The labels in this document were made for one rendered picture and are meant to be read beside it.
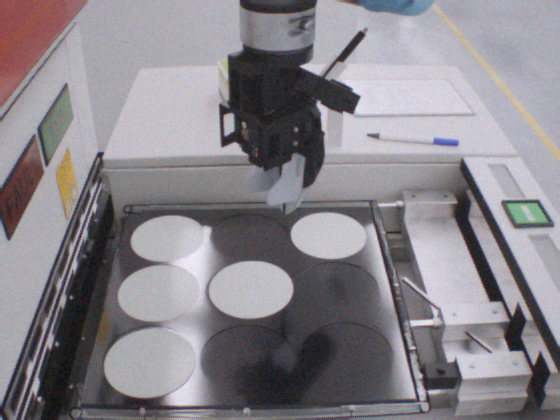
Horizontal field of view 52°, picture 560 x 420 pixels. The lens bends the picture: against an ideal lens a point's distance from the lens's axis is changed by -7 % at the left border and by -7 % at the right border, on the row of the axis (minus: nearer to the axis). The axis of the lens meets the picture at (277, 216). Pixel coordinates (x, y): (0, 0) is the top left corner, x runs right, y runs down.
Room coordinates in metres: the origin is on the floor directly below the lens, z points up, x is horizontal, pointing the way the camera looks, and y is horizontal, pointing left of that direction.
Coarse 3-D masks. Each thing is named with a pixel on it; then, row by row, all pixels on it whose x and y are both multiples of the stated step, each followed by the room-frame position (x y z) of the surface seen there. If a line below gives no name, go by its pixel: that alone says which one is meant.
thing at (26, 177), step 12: (36, 144) 0.53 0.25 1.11; (36, 156) 0.52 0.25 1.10; (24, 168) 0.49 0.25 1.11; (36, 168) 0.52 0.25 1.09; (12, 180) 0.46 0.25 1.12; (24, 180) 0.48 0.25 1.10; (36, 180) 0.51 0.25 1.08; (12, 192) 0.45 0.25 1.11; (24, 192) 0.48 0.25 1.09; (12, 204) 0.44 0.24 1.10; (24, 204) 0.47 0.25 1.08; (12, 216) 0.44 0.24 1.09; (12, 228) 0.43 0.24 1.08
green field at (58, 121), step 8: (64, 96) 0.65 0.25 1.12; (56, 104) 0.61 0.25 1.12; (64, 104) 0.64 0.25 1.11; (56, 112) 0.61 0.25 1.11; (64, 112) 0.64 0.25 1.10; (48, 120) 0.58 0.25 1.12; (56, 120) 0.60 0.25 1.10; (64, 120) 0.63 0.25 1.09; (48, 128) 0.57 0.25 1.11; (56, 128) 0.60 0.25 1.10; (64, 128) 0.62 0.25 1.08; (48, 136) 0.57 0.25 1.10; (56, 136) 0.59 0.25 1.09; (48, 144) 0.56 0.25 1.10; (56, 144) 0.59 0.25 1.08; (48, 152) 0.56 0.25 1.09; (48, 160) 0.55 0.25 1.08
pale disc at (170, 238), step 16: (144, 224) 0.68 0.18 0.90; (160, 224) 0.68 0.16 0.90; (176, 224) 0.68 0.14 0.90; (192, 224) 0.68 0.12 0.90; (144, 240) 0.65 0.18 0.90; (160, 240) 0.65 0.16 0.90; (176, 240) 0.65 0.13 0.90; (192, 240) 0.65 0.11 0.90; (144, 256) 0.61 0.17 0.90; (160, 256) 0.61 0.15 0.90; (176, 256) 0.61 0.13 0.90
